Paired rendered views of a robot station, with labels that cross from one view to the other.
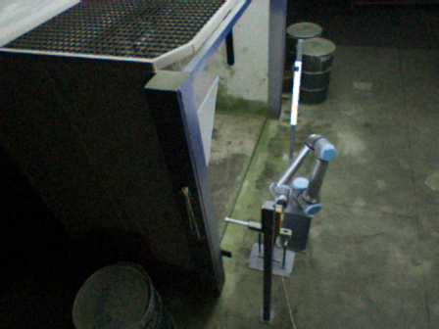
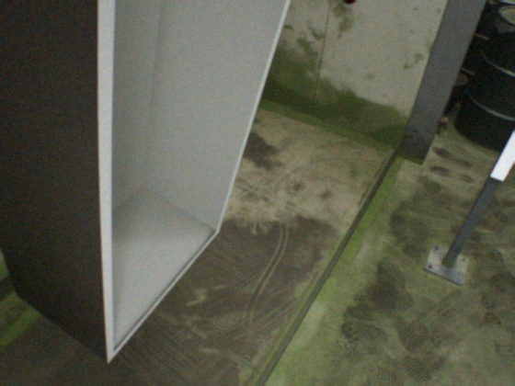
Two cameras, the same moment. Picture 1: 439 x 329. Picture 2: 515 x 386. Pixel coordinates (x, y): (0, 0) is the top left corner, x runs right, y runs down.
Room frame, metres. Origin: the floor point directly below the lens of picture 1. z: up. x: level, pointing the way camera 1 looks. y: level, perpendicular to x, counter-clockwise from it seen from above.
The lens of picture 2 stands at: (1.67, -0.05, 1.61)
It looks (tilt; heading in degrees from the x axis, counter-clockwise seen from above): 42 degrees down; 2
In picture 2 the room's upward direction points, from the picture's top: 6 degrees clockwise
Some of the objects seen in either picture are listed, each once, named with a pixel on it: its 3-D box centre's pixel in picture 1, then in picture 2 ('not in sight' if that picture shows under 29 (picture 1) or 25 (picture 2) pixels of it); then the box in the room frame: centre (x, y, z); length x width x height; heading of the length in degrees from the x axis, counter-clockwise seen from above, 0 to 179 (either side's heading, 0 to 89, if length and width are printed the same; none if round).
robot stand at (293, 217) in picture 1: (296, 221); not in sight; (1.87, -0.70, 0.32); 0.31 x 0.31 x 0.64; 66
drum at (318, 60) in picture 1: (312, 72); (514, 83); (4.51, -1.64, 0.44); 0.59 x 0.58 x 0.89; 171
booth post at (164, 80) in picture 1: (198, 216); not in sight; (1.46, 0.20, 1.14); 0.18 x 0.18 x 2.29; 66
